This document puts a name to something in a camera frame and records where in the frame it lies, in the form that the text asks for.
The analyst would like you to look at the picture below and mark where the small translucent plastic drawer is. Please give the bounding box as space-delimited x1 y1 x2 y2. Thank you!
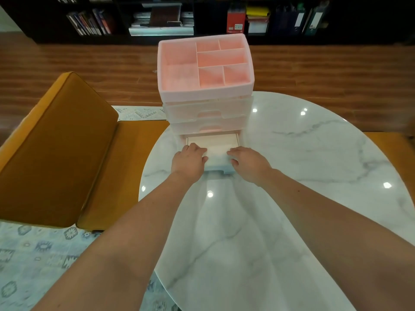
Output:
182 133 242 175

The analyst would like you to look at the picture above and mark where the dark brown book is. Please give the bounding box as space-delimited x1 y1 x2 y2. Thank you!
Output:
149 6 182 27

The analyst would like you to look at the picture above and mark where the black bookshelf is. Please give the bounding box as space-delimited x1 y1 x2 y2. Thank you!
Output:
0 0 415 46

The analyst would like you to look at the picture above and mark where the mustard cushioned sofa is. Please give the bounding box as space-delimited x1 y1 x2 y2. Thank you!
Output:
0 72 171 232

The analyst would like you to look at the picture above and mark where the teal binder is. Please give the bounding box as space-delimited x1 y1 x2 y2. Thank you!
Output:
304 2 329 36

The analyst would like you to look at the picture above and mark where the person's right forearm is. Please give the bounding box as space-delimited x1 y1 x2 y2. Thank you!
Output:
256 168 415 311

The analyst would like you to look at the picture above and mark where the medium translucent plastic drawer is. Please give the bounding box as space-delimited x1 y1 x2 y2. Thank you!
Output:
169 116 249 136

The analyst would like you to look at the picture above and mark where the person's right hand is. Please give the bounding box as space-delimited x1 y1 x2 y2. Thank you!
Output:
226 146 273 187

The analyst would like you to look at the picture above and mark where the row of leaning books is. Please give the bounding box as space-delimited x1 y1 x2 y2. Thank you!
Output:
66 8 113 36

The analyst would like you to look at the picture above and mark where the dark blue binder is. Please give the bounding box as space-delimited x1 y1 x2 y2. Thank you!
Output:
275 4 307 36

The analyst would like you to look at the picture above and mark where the red file box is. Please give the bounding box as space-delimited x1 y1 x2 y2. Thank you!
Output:
226 9 246 33

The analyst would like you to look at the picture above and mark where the yellow folder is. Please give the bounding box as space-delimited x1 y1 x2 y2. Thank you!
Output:
245 6 270 19

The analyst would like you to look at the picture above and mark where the white paper box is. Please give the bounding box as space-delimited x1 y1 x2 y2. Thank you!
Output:
248 19 269 35

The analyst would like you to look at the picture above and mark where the person's left hand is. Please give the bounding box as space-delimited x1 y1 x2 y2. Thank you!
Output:
171 143 209 185

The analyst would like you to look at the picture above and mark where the person's left forearm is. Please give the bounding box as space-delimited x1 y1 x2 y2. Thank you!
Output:
32 171 200 311

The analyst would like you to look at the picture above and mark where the stack of magazines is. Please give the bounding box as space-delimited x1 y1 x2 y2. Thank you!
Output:
128 11 195 37

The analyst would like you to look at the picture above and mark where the pink plastic drawer organizer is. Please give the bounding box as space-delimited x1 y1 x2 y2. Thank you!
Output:
157 33 255 149

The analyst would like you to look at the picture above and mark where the wide translucent plastic drawer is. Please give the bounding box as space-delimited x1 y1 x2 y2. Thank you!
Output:
163 96 254 123

